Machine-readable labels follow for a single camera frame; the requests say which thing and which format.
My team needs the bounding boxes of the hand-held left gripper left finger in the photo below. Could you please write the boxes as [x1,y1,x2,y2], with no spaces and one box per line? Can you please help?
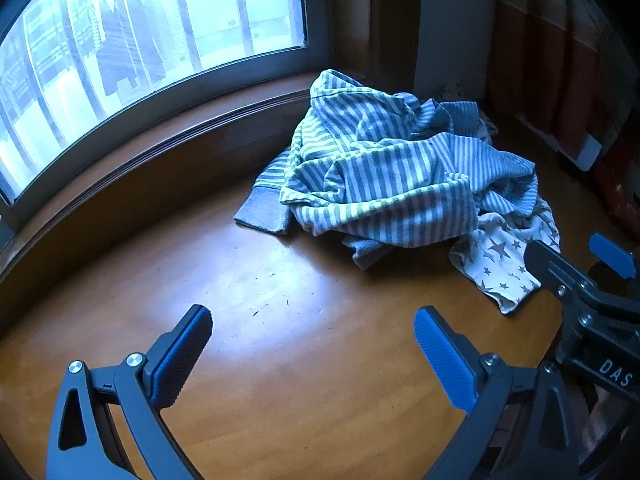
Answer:
[46,304,214,480]

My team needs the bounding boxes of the wide-striped pants with grey cuffs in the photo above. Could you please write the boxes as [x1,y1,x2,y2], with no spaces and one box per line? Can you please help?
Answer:
[234,69,483,270]

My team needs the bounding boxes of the white star-print cloth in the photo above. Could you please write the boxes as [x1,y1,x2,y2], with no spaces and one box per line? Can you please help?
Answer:
[448,205,562,316]

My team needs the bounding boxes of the person's right hand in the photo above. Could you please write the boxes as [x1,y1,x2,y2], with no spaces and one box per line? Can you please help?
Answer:
[580,386,633,466]

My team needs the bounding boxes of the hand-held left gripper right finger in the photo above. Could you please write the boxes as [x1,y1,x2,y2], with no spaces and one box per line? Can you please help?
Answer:
[413,305,583,480]

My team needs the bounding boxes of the red patterned fabric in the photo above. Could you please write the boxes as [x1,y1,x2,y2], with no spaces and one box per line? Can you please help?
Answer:
[492,0,640,221]

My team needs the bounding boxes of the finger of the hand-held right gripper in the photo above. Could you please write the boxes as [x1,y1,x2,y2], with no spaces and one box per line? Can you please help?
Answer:
[588,232,637,280]
[525,241,640,331]

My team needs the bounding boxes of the small white block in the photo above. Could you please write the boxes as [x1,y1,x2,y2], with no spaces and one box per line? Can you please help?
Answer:
[575,134,604,171]

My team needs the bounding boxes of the window with grey frame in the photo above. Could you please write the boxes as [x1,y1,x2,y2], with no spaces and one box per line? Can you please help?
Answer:
[0,0,331,241]

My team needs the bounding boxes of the hanging plaid laundry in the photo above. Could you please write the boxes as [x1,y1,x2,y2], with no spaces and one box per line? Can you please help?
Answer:
[0,0,168,126]

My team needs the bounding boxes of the wooden window sill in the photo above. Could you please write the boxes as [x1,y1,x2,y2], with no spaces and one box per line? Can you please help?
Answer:
[0,72,371,331]

